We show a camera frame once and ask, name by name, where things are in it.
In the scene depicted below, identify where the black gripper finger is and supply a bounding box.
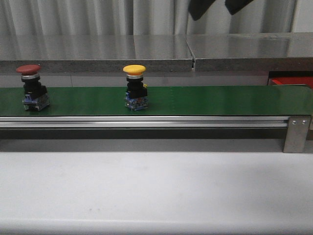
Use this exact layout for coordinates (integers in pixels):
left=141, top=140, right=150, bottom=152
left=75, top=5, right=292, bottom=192
left=188, top=0, right=215, bottom=21
left=225, top=0, right=253, bottom=15

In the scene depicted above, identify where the yellow mushroom push button switch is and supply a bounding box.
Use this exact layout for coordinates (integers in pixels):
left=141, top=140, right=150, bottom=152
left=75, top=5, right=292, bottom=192
left=123, top=65, right=148, bottom=111

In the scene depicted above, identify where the red mushroom push button switch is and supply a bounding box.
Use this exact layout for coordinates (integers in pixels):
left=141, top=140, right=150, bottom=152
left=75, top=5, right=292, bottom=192
left=16, top=65, right=50, bottom=111

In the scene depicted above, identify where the grey stone counter slab right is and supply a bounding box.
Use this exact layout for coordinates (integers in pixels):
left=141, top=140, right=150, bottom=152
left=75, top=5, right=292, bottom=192
left=186, top=32, right=313, bottom=71

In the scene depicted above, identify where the grey stone counter slab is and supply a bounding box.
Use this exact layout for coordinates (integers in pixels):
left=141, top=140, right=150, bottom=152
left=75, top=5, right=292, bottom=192
left=186, top=32, right=313, bottom=71
left=0, top=35, right=193, bottom=73

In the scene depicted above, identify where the red plastic tray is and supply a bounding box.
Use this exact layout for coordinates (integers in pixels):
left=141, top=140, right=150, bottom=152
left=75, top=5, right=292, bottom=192
left=270, top=76, right=313, bottom=89

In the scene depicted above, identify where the green conveyor belt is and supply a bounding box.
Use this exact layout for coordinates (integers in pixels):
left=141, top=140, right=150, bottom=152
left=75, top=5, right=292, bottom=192
left=0, top=85, right=313, bottom=117

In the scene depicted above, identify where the grey stone counter slab left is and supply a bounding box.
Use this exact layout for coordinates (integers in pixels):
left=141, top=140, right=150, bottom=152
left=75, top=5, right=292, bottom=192
left=0, top=35, right=193, bottom=73

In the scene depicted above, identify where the grey curtain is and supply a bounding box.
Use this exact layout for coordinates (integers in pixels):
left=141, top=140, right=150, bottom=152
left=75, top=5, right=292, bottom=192
left=0, top=0, right=313, bottom=35

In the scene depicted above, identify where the steel conveyor support bracket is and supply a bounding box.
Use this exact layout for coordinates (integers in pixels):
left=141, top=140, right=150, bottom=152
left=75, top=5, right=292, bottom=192
left=283, top=116, right=311, bottom=153

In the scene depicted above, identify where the aluminium conveyor frame rail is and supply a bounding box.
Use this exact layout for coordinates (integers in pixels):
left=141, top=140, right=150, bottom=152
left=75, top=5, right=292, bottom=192
left=0, top=115, right=313, bottom=130

